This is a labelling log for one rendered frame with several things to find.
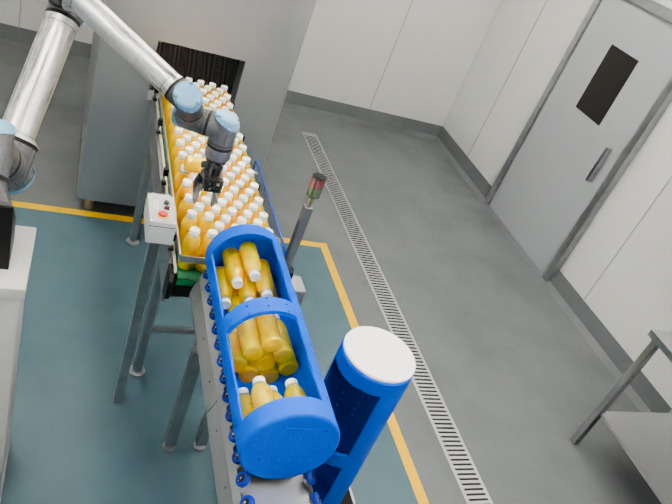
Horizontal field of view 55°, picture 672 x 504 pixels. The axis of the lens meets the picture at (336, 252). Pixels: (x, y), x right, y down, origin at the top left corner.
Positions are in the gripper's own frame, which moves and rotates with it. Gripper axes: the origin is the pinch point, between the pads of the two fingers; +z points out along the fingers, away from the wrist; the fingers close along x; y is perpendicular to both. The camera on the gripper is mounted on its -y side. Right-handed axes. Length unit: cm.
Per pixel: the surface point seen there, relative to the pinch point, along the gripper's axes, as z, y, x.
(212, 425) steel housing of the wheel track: 35, 75, 3
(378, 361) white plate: 17, 61, 60
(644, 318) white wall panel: 77, -56, 340
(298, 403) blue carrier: -2, 97, 15
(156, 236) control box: 17.8, 1.1, -13.9
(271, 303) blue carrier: -2, 57, 15
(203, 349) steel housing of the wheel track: 34, 43, 3
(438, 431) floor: 121, 10, 159
